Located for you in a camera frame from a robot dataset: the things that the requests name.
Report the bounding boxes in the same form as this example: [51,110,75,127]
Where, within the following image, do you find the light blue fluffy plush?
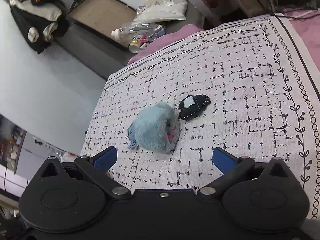
[127,101,180,153]

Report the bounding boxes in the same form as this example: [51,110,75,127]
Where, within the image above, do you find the white cabinet with shelf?
[1,116,65,197]

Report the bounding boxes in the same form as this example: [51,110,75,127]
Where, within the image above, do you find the white black patterned bed blanket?
[80,13,320,221]

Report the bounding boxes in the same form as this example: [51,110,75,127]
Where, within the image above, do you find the paper cup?
[128,40,141,54]

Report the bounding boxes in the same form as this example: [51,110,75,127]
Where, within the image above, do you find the large clear plastic jug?
[111,22,158,44]

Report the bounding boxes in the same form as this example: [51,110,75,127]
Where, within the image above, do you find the framed cardboard board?
[68,0,136,51]

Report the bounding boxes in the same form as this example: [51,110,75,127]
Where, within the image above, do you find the black white hanging clothes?
[8,0,69,54]

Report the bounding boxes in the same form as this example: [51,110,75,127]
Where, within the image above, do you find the pink bed sheet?
[127,9,319,65]

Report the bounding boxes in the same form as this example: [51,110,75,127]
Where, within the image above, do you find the white filled pillow bag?
[133,0,188,23]

